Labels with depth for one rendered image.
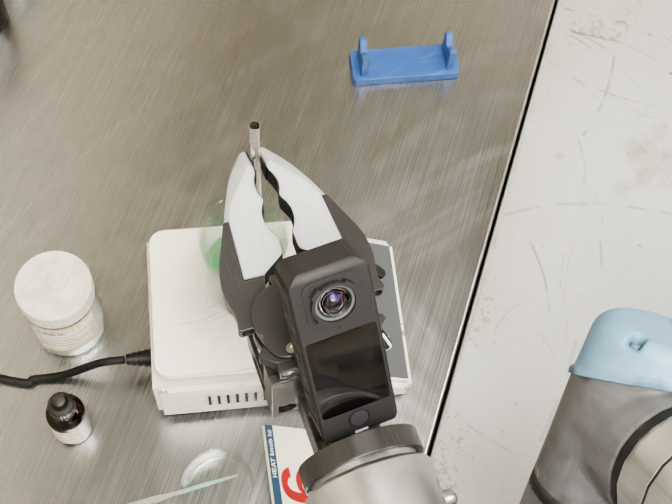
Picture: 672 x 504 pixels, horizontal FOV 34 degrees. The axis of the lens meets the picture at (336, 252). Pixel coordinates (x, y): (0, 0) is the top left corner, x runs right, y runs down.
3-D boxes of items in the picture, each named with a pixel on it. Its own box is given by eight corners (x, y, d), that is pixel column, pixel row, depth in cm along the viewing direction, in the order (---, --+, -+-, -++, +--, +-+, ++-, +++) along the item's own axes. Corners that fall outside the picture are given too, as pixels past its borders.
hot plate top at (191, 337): (302, 223, 87) (303, 218, 86) (318, 367, 82) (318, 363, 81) (148, 235, 86) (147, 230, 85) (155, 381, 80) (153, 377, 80)
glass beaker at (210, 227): (234, 232, 86) (231, 178, 78) (304, 273, 84) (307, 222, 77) (182, 302, 83) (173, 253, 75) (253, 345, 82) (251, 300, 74)
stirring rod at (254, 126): (264, 274, 83) (260, 126, 65) (256, 276, 83) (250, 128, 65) (262, 267, 83) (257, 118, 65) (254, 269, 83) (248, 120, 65)
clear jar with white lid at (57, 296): (26, 300, 91) (6, 259, 84) (99, 283, 92) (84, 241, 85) (39, 367, 89) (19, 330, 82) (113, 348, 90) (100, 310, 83)
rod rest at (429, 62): (452, 49, 104) (458, 25, 101) (459, 79, 103) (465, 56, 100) (348, 56, 103) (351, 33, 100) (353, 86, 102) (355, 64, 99)
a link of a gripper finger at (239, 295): (201, 240, 67) (247, 368, 63) (200, 228, 66) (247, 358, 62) (275, 217, 68) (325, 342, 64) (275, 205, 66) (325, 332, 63)
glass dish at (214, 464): (169, 480, 85) (167, 473, 83) (230, 443, 87) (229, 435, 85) (205, 541, 84) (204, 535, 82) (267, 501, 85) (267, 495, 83)
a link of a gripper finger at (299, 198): (256, 188, 74) (297, 308, 70) (254, 140, 68) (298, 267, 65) (300, 176, 74) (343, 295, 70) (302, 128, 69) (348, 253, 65)
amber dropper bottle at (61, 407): (67, 402, 88) (51, 373, 81) (99, 419, 87) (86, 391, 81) (46, 435, 86) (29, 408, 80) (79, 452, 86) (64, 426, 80)
